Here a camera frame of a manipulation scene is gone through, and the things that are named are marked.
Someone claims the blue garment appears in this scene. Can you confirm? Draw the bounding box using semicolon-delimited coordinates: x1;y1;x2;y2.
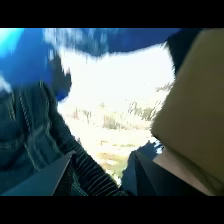
0;28;73;103

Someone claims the dark jacket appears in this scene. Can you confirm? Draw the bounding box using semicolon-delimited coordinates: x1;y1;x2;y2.
0;79;129;197

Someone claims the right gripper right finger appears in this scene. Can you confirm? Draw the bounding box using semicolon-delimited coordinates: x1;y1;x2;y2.
120;149;205;197

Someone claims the brown garment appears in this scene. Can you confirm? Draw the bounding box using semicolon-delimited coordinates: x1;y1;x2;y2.
150;28;224;197

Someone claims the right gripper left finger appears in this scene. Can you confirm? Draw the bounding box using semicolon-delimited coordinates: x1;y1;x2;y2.
1;150;77;197

